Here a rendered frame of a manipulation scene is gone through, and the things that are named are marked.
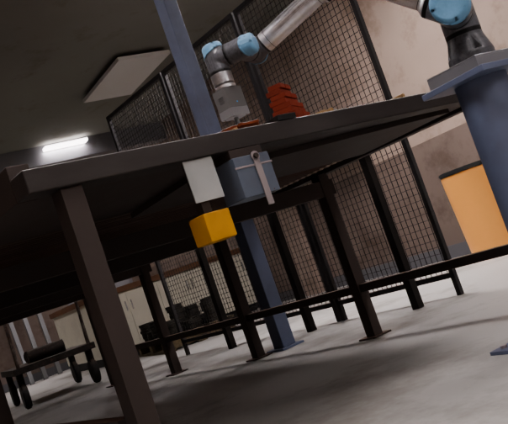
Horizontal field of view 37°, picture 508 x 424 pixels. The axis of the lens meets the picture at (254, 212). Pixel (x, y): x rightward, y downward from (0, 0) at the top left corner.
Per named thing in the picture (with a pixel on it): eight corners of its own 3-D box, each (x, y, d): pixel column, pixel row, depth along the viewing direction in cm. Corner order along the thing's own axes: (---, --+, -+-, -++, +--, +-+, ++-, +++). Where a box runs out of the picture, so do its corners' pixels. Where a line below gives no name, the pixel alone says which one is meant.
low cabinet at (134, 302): (261, 308, 979) (240, 246, 984) (109, 367, 865) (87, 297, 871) (204, 322, 1126) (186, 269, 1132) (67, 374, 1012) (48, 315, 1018)
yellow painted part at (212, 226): (238, 234, 208) (209, 153, 209) (212, 242, 202) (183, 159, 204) (222, 241, 214) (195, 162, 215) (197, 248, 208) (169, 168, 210)
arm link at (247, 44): (258, 34, 264) (231, 46, 268) (246, 29, 254) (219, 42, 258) (266, 55, 264) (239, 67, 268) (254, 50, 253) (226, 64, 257)
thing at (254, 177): (288, 198, 220) (267, 140, 221) (251, 209, 211) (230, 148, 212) (265, 209, 228) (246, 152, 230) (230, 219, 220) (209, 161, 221)
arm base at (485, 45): (504, 50, 245) (494, 21, 245) (481, 52, 234) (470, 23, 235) (465, 68, 256) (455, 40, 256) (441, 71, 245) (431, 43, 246)
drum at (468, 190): (542, 240, 576) (509, 151, 581) (500, 257, 553) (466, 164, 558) (498, 250, 616) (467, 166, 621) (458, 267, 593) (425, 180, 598)
